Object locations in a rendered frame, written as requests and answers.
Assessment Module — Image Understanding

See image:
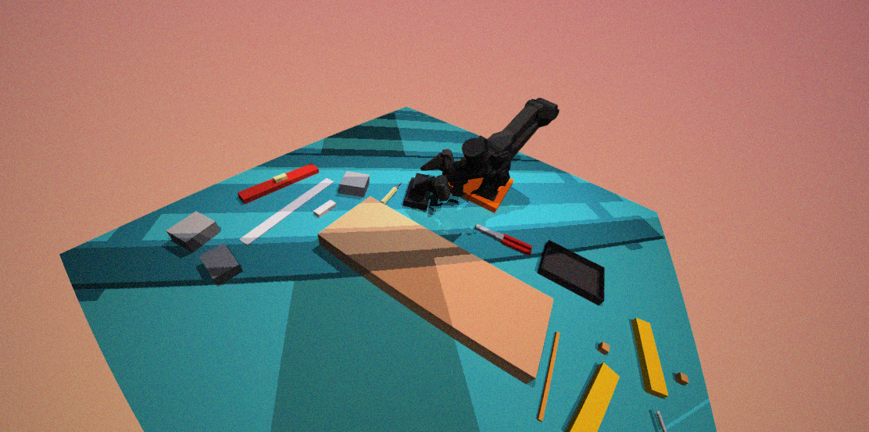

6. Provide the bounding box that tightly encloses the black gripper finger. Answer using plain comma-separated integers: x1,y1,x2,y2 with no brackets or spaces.
414,176,438,198
420,152,444,172

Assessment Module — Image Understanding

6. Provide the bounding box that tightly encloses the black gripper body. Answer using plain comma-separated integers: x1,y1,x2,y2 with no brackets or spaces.
434,148,471,202

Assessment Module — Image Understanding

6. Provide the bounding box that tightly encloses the tan wooden floor panel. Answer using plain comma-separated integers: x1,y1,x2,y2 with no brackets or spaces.
318,196,553,384

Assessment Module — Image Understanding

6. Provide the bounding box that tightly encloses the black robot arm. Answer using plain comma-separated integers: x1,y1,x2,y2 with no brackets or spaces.
462,98,559,202

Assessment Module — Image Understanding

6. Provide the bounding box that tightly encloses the yellow flat bar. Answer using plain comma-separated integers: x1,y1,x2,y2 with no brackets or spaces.
631,318,668,398
565,362,619,432

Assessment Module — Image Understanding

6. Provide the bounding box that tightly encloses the orange thin bar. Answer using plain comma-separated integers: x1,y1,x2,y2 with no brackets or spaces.
537,332,560,422

